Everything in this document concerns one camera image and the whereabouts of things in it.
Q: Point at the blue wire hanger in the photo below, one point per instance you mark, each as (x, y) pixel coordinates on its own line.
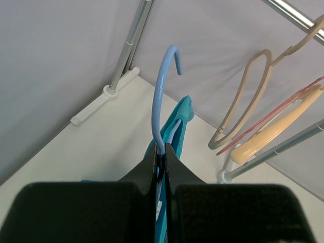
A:
(173, 52)

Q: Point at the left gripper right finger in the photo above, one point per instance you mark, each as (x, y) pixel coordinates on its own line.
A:
(201, 212)

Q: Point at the pink wire hanger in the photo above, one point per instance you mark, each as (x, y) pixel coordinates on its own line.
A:
(270, 116)

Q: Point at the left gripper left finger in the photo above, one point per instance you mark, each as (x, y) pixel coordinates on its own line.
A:
(54, 212)

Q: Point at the white clothes rack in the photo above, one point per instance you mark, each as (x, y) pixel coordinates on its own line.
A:
(216, 40)

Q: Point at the teal t shirt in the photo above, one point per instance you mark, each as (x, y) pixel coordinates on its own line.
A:
(177, 126)

